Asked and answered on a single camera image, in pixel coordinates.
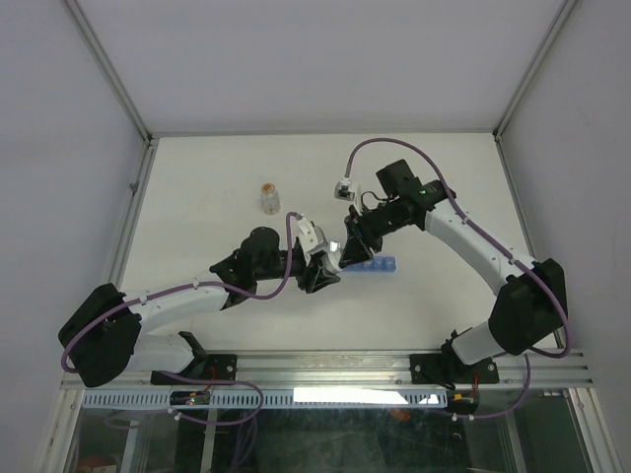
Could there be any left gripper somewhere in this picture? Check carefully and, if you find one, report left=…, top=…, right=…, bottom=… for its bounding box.
left=254, top=249, right=340, bottom=292

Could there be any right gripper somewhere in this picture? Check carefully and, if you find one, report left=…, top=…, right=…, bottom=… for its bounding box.
left=339, top=199, right=404, bottom=269

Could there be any white vitamin B bottle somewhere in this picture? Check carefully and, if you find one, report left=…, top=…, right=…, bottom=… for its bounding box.
left=325, top=240, right=343, bottom=273

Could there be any blue weekly pill organizer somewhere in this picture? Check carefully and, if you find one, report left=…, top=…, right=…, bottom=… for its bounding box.
left=343, top=255, right=396, bottom=273

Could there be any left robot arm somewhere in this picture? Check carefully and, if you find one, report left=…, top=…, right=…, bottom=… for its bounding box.
left=58, top=221, right=342, bottom=388

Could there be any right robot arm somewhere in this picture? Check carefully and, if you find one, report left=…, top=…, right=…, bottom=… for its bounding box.
left=334, top=160, right=567, bottom=389

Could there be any clear jar with gold lid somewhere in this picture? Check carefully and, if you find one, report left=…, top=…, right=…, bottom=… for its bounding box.
left=260, top=182, right=280, bottom=215

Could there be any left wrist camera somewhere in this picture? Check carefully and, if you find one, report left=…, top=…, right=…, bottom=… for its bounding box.
left=296, top=214, right=328, bottom=264

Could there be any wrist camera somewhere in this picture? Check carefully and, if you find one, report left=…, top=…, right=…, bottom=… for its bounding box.
left=296, top=214, right=328, bottom=264
left=333, top=177, right=362, bottom=210

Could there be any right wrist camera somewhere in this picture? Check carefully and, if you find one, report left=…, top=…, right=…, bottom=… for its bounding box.
left=333, top=177, right=362, bottom=210

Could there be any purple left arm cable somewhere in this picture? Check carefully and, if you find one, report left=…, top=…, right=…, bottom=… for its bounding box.
left=60, top=210, right=307, bottom=375

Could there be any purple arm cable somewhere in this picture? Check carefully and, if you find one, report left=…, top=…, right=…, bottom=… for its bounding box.
left=60, top=210, right=307, bottom=375
left=343, top=138, right=573, bottom=423

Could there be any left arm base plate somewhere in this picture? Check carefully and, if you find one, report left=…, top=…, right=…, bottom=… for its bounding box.
left=150, top=353, right=238, bottom=386

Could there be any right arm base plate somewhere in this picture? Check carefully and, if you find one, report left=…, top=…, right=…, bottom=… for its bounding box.
left=409, top=353, right=500, bottom=389

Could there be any white slotted cable duct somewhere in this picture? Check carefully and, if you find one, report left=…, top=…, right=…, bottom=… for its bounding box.
left=82, top=387, right=448, bottom=411

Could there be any right aluminium frame post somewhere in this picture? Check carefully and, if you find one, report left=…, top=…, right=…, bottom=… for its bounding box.
left=492, top=0, right=580, bottom=142

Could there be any aluminium frame post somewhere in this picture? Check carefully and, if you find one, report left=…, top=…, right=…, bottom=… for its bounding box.
left=61, top=0, right=153, bottom=144
left=492, top=0, right=580, bottom=142

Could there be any aluminium mounting rail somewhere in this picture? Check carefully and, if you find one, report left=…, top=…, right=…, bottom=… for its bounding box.
left=63, top=348, right=592, bottom=393

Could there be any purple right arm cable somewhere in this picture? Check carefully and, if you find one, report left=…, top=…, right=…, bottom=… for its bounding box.
left=343, top=138, right=573, bottom=423

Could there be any left aluminium frame post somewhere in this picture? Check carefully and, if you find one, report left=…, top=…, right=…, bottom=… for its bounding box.
left=61, top=0, right=153, bottom=144

